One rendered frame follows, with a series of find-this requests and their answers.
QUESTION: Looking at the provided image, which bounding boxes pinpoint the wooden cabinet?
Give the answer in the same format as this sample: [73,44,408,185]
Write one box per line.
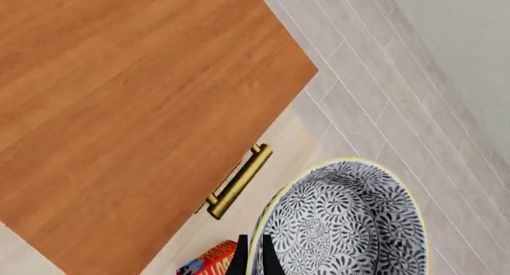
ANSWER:
[0,0,320,275]

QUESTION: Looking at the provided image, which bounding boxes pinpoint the red printed food box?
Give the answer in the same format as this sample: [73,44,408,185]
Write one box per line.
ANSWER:
[175,239,240,275]

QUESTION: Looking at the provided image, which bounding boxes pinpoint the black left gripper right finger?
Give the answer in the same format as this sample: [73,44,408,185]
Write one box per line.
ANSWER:
[261,234,288,275]

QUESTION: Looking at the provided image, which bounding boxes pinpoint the brass drawer handle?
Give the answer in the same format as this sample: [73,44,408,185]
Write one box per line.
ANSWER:
[194,143,274,221]

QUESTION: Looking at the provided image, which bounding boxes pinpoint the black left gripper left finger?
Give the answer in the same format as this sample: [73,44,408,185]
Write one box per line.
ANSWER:
[225,234,249,275]

